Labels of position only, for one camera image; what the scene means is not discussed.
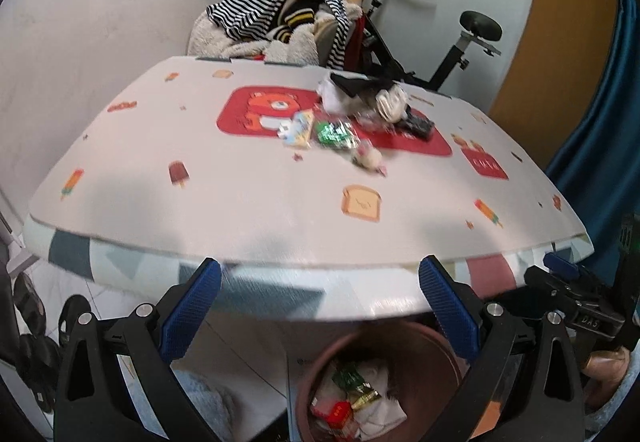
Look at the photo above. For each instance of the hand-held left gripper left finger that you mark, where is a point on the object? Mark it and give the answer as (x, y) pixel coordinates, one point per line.
(192, 309)

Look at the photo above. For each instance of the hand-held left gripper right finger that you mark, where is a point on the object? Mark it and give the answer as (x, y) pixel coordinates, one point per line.
(450, 312)

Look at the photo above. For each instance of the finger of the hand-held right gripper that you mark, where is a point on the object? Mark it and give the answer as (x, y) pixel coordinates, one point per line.
(560, 265)
(542, 282)

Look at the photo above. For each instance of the brown trash bin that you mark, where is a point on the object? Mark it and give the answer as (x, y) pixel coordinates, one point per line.
(410, 352)

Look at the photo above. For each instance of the green gold snack wrapper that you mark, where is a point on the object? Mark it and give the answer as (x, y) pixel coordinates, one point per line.
(347, 379)

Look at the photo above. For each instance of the black dotted cloth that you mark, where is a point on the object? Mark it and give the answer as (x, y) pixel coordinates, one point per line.
(355, 82)

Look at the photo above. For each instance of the person's right hand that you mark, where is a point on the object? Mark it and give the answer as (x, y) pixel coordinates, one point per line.
(607, 364)

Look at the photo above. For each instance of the grey fuzzy slipper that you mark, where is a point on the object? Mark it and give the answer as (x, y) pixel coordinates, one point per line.
(205, 402)

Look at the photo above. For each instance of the printed table cover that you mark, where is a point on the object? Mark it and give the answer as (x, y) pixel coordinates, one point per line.
(250, 202)

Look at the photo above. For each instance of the blue curtain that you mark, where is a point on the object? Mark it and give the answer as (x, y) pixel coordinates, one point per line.
(610, 121)

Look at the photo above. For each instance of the black slipper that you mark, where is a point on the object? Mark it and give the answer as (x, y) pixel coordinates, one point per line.
(30, 304)

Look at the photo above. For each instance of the white plush toy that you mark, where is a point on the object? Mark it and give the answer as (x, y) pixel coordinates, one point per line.
(367, 159)

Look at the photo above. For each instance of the black rectangular case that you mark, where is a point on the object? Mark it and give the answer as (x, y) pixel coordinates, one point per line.
(419, 125)

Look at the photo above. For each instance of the colourful snack packet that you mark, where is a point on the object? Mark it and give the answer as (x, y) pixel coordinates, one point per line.
(300, 129)

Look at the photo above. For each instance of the green wrapper litter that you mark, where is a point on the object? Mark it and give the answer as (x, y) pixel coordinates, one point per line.
(332, 131)

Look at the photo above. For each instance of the white ribbed sock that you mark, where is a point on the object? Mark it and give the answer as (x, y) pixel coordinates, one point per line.
(392, 101)

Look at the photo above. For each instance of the orange wooden door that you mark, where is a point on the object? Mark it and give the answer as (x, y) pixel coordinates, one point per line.
(565, 46)

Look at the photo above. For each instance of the black exercise bike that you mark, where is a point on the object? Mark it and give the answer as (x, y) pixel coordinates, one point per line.
(445, 66)

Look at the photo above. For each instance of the red garment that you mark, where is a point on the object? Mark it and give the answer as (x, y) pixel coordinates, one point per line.
(356, 41)

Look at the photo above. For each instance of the black garment with yellow stripes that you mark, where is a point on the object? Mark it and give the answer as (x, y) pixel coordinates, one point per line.
(295, 16)

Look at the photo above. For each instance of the black white striped shirt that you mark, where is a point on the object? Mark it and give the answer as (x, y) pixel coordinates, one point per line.
(250, 1)

